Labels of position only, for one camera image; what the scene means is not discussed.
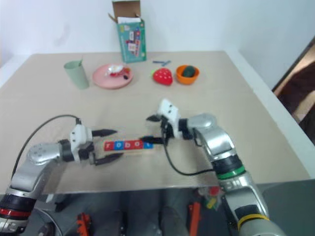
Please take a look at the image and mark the brown door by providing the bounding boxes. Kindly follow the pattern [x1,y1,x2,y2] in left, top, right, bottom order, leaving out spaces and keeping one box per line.
[272,35,315,146]

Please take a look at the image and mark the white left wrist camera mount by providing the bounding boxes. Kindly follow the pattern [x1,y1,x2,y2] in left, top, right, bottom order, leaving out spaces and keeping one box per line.
[69,124,94,163]

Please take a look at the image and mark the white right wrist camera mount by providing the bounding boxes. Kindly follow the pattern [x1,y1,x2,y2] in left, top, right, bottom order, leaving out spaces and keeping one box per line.
[157,98,180,137]

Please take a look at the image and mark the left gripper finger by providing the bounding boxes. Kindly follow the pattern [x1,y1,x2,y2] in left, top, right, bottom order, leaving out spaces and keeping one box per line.
[94,152,125,166]
[91,128,118,138]

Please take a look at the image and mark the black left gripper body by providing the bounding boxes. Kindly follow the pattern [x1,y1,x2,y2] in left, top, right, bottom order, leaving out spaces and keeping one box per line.
[78,142,98,166]

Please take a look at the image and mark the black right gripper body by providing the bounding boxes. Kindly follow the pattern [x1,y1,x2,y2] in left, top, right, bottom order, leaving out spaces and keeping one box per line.
[159,118,176,145]

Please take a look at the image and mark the orange black toy vehicle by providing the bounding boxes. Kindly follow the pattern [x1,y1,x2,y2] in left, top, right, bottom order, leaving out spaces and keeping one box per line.
[76,212,93,236]

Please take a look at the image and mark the pink plate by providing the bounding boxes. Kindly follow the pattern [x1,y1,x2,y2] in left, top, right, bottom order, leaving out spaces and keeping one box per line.
[92,63,135,89]

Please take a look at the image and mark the orange bowl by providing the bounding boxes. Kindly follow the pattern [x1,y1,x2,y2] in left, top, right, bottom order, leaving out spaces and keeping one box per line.
[175,64,200,85]

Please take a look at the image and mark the dark green toy fruit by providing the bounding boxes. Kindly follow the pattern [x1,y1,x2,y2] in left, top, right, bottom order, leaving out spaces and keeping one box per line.
[181,65,196,77]

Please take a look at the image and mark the clear bag of toys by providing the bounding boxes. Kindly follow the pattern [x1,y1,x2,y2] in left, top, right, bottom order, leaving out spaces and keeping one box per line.
[196,186,223,211]

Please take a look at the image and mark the clear red snack packet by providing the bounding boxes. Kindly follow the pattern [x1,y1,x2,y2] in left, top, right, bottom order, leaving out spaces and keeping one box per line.
[105,63,132,80]

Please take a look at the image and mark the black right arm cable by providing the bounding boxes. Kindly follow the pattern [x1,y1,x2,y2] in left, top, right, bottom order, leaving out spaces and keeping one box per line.
[162,140,215,176]

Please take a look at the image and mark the red toy strawberry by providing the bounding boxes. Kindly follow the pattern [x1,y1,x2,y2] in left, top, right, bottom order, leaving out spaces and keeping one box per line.
[150,67,174,87]

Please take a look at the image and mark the pale green cup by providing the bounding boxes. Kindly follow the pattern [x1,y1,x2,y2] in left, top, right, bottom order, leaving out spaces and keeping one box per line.
[63,60,90,90]

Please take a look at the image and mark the wooden letter tray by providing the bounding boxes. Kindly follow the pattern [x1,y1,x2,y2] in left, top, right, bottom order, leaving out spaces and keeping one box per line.
[99,134,155,156]

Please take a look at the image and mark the white papers in box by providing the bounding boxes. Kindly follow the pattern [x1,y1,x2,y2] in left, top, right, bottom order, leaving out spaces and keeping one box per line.
[117,16,142,25]

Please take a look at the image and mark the orange bar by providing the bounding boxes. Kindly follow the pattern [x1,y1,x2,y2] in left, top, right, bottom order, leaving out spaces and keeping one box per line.
[189,202,202,233]

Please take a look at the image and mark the green cardboard game box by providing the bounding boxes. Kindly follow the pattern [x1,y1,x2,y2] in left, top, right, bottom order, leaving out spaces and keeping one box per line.
[107,0,147,63]

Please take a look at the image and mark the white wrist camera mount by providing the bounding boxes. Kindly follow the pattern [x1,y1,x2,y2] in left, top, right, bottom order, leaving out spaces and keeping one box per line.
[157,98,180,137]
[69,124,94,163]

